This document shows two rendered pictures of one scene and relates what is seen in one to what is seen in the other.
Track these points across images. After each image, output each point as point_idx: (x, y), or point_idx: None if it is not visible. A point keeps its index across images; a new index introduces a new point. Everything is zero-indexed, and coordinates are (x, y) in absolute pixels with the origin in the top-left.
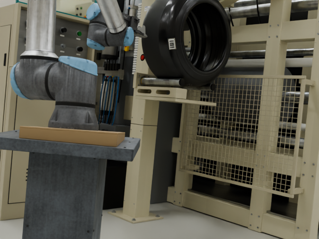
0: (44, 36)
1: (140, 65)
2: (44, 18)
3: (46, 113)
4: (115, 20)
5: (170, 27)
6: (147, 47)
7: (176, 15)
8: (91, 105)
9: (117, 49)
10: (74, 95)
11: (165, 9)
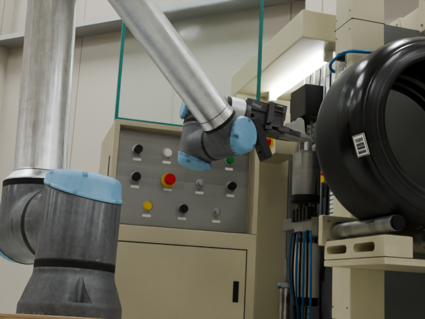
0: (37, 142)
1: (339, 202)
2: (38, 111)
3: (168, 302)
4: (203, 105)
5: (355, 114)
6: (325, 161)
7: (365, 89)
8: (94, 264)
9: (316, 183)
10: (54, 245)
11: (347, 83)
